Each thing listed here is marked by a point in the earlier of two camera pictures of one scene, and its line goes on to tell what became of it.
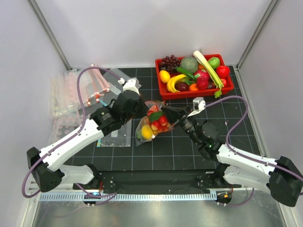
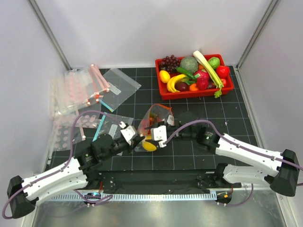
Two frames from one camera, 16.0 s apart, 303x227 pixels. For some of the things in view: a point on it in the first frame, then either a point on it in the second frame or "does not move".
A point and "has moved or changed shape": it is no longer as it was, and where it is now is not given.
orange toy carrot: [193, 87] does not move
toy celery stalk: [213, 75] does not move
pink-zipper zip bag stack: [66, 115] does not move
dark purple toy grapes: [170, 63] does not move
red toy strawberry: [224, 82] does not move
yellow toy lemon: [164, 76] does not move
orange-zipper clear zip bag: [153, 123] has moved or changed shape
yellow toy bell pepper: [147, 132] to [148, 146]
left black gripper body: [138, 112] to [118, 146]
